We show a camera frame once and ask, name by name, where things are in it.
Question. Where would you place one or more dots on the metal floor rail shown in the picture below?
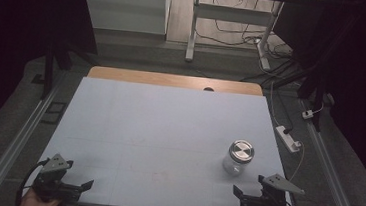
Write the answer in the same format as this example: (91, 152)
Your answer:
(13, 150)
(331, 178)

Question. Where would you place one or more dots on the white table cover sheet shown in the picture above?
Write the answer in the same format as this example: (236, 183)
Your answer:
(155, 130)

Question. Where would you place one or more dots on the person's left hand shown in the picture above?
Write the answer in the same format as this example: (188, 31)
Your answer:
(38, 204)

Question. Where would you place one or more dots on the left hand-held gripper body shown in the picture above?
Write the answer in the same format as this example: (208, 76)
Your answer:
(51, 185)

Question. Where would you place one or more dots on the black rectangular floor frame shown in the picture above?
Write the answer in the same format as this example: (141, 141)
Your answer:
(48, 112)

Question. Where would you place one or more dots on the small white adapter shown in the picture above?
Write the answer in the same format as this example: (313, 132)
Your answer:
(308, 114)

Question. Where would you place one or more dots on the clear glass jar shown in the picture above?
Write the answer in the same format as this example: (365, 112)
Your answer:
(234, 167)

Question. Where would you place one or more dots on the black metal stand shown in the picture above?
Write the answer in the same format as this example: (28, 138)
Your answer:
(49, 71)
(313, 84)

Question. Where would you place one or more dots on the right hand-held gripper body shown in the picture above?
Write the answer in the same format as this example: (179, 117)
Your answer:
(267, 204)

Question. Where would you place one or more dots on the white desk frame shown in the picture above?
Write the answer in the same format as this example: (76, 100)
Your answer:
(232, 14)

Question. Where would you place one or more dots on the round silver metal lid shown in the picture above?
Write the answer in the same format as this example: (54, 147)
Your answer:
(241, 151)

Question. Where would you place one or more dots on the white power strip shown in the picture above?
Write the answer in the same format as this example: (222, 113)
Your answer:
(286, 138)

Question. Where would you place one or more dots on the dark curtain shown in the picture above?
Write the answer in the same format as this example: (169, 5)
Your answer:
(361, 65)
(13, 34)

